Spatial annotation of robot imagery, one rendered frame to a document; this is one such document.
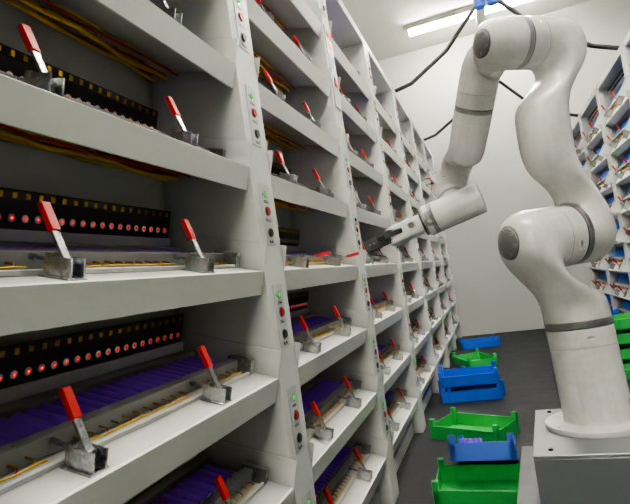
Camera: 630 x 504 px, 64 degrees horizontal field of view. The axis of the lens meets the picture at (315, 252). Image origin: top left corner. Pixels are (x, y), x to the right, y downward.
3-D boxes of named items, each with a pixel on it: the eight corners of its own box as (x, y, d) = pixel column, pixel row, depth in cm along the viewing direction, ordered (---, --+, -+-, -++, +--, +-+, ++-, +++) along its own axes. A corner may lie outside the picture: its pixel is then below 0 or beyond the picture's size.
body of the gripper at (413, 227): (430, 232, 132) (391, 249, 135) (435, 234, 141) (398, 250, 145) (419, 206, 133) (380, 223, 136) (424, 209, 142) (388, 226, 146)
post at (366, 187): (426, 426, 232) (366, 43, 243) (423, 432, 223) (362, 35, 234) (383, 428, 238) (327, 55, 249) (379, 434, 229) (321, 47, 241)
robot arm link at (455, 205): (426, 197, 139) (430, 211, 131) (472, 176, 135) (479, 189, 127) (438, 221, 143) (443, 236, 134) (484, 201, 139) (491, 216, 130)
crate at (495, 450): (460, 458, 188) (457, 435, 191) (518, 457, 181) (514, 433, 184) (450, 461, 162) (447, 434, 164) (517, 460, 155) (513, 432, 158)
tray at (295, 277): (356, 279, 162) (359, 250, 161) (281, 291, 104) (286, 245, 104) (297, 271, 168) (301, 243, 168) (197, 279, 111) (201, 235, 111)
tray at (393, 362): (409, 362, 225) (413, 332, 225) (381, 398, 168) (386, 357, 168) (365, 354, 232) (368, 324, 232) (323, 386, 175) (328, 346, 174)
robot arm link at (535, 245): (629, 320, 94) (600, 196, 97) (546, 337, 89) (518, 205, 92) (580, 322, 106) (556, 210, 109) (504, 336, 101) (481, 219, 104)
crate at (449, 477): (537, 480, 160) (533, 455, 161) (543, 510, 141) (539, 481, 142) (441, 481, 170) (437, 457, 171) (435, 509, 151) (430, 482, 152)
